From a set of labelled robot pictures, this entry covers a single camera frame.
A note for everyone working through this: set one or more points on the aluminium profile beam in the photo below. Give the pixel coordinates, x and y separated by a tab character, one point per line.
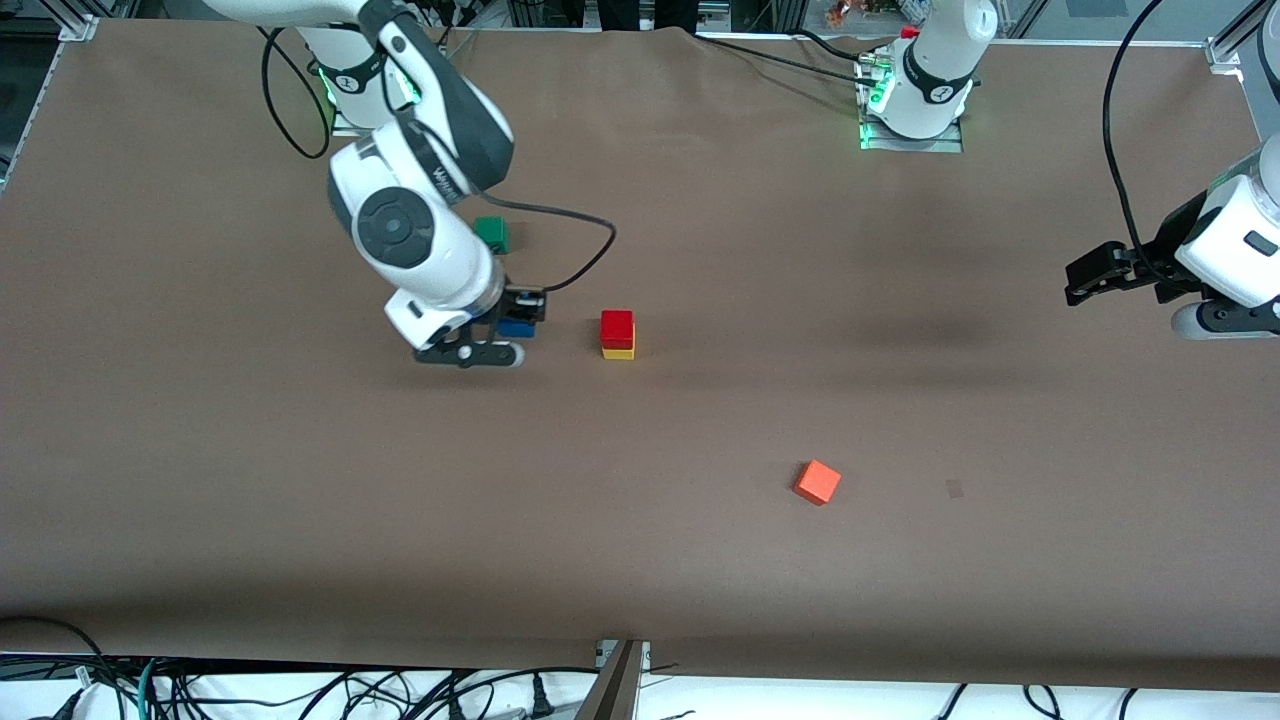
612	690

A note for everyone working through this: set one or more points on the blue wooden block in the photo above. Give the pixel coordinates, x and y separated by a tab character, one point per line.
517	329

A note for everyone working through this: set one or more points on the green wooden block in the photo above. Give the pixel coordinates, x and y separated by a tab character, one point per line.
493	235

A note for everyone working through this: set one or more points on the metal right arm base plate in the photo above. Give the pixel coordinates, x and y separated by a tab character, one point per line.
350	130

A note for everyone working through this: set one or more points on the brown table cover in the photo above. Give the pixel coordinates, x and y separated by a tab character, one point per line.
700	560

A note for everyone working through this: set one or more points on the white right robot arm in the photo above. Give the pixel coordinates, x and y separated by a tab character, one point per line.
440	250

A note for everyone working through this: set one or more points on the red wooden block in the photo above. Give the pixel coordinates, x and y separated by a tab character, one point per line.
617	328

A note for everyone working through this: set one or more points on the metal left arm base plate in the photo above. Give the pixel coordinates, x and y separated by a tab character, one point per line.
945	145

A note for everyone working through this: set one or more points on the aluminium frame corner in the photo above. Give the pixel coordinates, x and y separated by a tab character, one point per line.
75	25
1240	45

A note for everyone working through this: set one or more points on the yellow wooden block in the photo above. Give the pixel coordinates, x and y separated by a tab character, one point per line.
618	353

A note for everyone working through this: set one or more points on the orange wooden block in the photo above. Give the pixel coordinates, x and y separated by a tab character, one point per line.
817	482

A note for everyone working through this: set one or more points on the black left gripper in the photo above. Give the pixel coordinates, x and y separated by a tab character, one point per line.
1160	256

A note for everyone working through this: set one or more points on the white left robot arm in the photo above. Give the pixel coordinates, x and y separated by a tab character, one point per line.
935	70

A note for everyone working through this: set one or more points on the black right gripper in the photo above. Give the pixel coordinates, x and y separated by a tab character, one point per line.
522	303

